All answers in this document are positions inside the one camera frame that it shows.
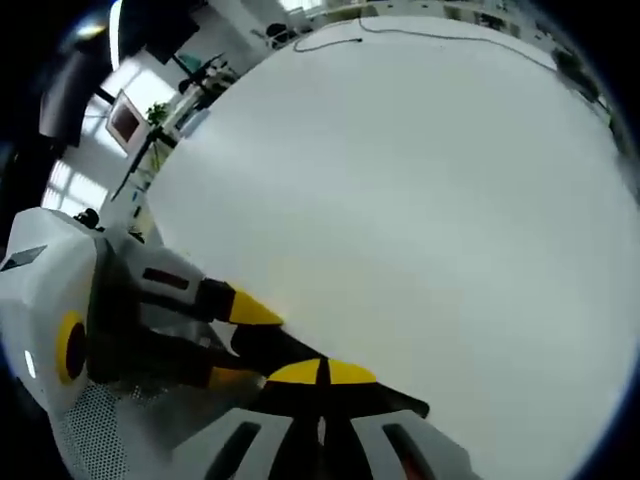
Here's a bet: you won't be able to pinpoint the white office chair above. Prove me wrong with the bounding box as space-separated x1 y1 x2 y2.
252 20 304 50

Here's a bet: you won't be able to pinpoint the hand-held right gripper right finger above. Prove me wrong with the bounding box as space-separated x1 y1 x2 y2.
319 357 484 480

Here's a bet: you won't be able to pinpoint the small green plant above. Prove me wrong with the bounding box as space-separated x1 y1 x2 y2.
146 101 172 127

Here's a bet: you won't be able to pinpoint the white frame stand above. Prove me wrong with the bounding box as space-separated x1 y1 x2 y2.
177 51 237 110

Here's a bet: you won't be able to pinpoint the grey cable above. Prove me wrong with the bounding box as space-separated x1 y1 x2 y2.
292 14 559 71

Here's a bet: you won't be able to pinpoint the black wall screen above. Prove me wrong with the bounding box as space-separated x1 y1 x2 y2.
143 0 202 65

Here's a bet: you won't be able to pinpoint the white-framed computer monitor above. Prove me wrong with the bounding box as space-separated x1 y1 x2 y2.
103 88 152 157

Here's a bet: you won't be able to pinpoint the ceiling light strips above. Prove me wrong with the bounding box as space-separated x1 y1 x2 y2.
105 0 124 72

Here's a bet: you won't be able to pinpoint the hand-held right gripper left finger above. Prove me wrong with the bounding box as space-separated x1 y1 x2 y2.
172 357 329 480

